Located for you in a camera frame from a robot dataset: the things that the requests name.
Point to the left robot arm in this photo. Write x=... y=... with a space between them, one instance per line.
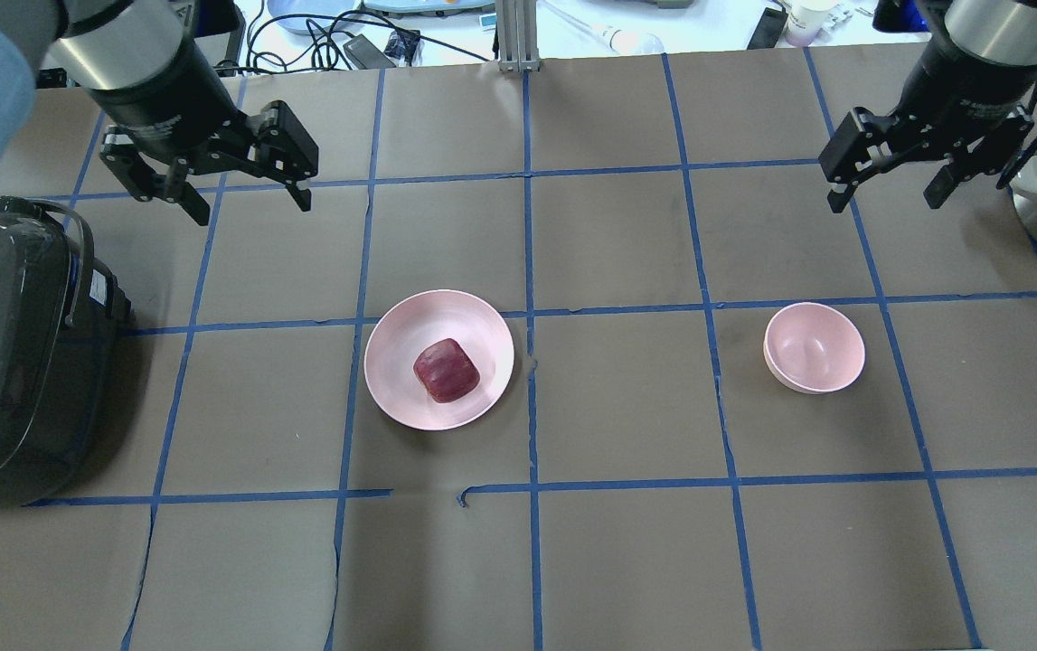
x=103 y=45

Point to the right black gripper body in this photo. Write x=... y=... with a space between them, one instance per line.
x=973 y=84

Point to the aluminium frame post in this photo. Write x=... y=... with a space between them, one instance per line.
x=515 y=33

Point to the red apple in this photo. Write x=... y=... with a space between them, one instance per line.
x=446 y=372

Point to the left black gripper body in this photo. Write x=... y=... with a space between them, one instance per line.
x=159 y=102

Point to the blue plate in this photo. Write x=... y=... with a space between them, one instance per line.
x=295 y=16

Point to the dark grey rice cooker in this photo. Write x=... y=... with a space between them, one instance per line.
x=60 y=312

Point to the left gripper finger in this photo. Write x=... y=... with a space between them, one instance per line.
x=272 y=145
x=120 y=155

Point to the pink bowl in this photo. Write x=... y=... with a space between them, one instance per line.
x=813 y=349

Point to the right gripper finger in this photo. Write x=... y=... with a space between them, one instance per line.
x=863 y=146
x=989 y=154

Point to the pink plate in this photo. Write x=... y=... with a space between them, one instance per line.
x=420 y=321

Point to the black power adapter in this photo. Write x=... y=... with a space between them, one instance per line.
x=362 y=54

